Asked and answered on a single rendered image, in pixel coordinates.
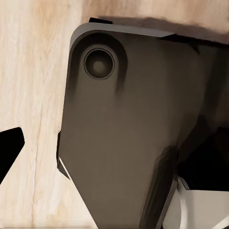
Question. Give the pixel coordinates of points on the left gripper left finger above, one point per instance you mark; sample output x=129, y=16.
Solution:
x=11, y=143

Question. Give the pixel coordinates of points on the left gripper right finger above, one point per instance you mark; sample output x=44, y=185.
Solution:
x=221, y=141

